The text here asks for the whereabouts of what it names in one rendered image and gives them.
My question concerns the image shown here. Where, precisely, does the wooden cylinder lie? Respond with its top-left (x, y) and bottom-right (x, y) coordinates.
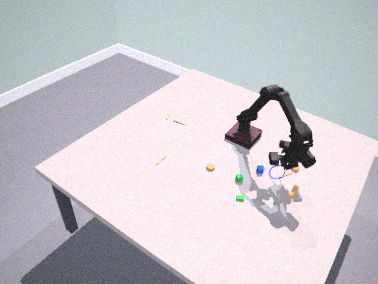
top-left (292, 184), bottom-right (299, 194)

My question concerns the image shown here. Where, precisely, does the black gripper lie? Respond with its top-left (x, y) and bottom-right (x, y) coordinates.
top-left (268, 145), bottom-right (300, 171)

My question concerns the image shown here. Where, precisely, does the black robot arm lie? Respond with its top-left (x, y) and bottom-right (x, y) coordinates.
top-left (236, 85), bottom-right (316, 169)

